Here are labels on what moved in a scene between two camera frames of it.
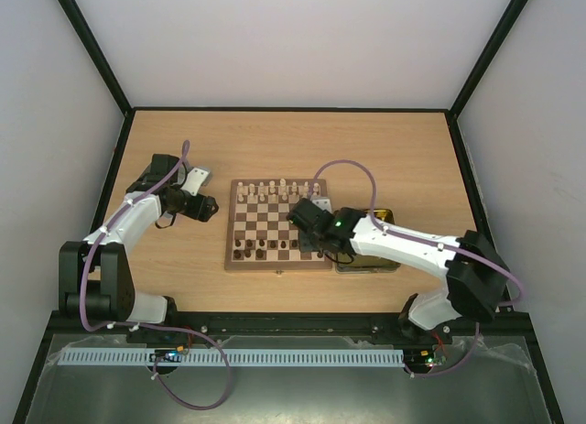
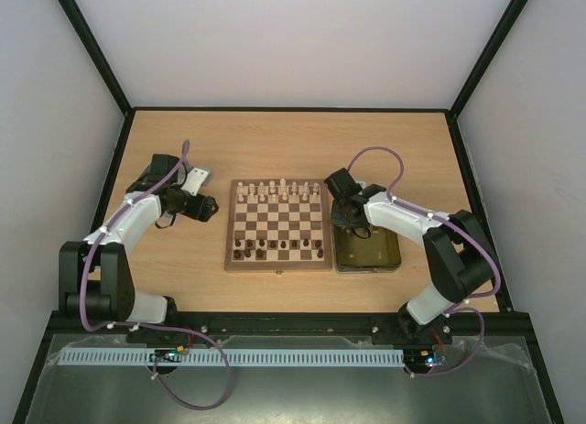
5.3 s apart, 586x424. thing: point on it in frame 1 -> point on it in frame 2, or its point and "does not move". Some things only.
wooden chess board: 258,235 does not move
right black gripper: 305,214 -> 345,218
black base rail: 513,327 does not move
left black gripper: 201,210 does not move
